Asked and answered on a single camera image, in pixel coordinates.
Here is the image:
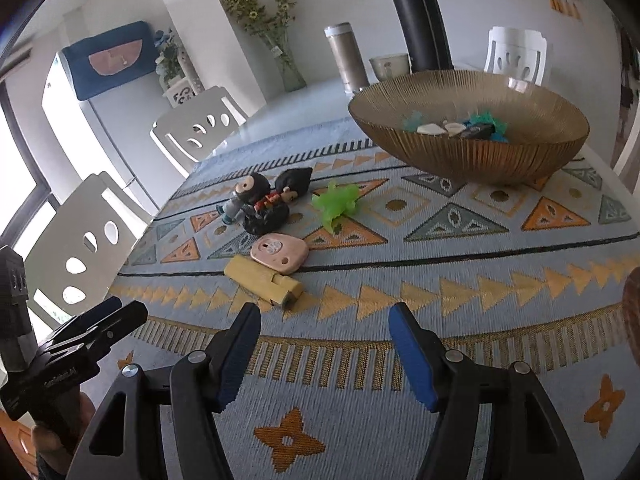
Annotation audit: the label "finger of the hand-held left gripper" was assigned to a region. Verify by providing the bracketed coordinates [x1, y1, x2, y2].
[37, 301, 148, 366]
[65, 296, 123, 333]

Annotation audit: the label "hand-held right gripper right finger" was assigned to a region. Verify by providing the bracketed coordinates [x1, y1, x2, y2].
[389, 301, 586, 480]

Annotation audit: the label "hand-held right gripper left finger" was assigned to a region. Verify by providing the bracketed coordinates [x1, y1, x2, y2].
[72, 301, 262, 480]

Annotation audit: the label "yellow wooden block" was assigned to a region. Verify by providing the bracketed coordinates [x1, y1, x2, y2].
[223, 255, 304, 309]

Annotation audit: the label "pink rounded tag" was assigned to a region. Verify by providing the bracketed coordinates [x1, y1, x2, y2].
[250, 232, 309, 276]

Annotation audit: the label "small black-haired figurine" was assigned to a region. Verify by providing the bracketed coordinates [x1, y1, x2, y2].
[217, 171, 273, 223]

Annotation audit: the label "green plastic toy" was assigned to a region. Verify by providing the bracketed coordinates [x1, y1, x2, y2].
[311, 179, 362, 235]

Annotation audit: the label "black figurine with red detail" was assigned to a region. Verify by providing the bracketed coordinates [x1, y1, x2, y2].
[243, 166, 314, 236]

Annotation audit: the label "amber ribbed glass bowl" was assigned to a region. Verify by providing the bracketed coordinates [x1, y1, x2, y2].
[347, 70, 591, 186]

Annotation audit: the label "person's left hand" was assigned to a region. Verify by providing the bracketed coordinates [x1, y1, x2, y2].
[30, 392, 97, 476]

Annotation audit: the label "white dining chair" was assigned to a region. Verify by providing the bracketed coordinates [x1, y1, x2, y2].
[483, 26, 548, 87]
[150, 86, 249, 177]
[612, 120, 640, 181]
[22, 171, 153, 326]

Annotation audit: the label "patterned woven table mat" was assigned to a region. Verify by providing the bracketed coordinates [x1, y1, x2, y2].
[30, 115, 640, 480]

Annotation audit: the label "white refrigerator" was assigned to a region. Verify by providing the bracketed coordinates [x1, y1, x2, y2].
[42, 50, 166, 211]

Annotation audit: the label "white carved shelf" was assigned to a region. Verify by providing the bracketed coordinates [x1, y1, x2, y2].
[160, 52, 206, 108]

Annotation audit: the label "blue cloth refrigerator cover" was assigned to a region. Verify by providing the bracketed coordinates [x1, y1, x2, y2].
[61, 21, 161, 101]

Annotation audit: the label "blue artificial flowers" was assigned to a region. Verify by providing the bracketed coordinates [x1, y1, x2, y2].
[152, 30, 186, 86]

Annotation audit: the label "glass vase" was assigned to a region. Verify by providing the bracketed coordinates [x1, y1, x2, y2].
[270, 35, 307, 92]

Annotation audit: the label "steel tumbler with white lid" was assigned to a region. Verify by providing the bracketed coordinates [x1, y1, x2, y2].
[324, 22, 371, 93]

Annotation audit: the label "yellow flower bouquet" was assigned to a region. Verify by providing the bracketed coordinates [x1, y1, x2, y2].
[222, 0, 296, 48]

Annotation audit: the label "large black thermos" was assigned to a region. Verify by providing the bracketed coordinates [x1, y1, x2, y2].
[378, 0, 456, 73]

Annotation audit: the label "yellow tassel ornaments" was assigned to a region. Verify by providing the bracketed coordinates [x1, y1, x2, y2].
[547, 0, 583, 21]

